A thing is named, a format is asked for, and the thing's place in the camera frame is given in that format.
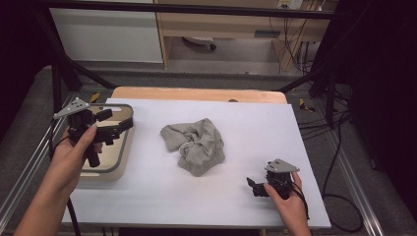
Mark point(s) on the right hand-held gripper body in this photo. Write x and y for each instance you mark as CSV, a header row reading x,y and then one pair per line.
x,y
280,167

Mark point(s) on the aluminium rail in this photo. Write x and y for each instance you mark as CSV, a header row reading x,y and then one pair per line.
x,y
29,164
352,183

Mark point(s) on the white table sheet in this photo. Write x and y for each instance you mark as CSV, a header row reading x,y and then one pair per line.
x,y
262,131

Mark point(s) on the dark curtain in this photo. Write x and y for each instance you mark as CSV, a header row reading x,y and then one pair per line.
x,y
19,49
383,98

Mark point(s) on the white cabinet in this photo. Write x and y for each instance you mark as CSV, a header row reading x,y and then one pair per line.
x,y
108,36

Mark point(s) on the beige basket with grey rim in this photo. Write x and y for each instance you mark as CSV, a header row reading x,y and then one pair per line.
x,y
121,154

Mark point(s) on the office chair base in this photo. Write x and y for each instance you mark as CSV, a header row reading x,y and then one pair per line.
x,y
200,40

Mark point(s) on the light wooden desk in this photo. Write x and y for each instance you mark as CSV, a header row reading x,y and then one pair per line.
x,y
229,24

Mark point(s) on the black metal stand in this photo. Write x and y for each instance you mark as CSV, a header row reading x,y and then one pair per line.
x,y
330,98
56,85

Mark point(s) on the yellow black tape piece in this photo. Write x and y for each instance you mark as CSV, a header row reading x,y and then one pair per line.
x,y
95,97
306,106

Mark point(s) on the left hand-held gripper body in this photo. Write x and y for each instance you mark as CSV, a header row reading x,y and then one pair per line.
x,y
77,119

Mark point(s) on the black horizontal frame bar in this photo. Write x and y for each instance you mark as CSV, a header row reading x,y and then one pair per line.
x,y
196,9

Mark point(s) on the grey cloth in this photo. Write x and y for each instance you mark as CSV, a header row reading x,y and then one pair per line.
x,y
200,147

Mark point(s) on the person's right hand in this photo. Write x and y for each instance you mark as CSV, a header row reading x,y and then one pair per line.
x,y
291,209

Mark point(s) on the person's left hand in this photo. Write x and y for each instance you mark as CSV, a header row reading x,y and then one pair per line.
x,y
70,164

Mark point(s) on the white power strip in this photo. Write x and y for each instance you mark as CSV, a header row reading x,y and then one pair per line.
x,y
290,4

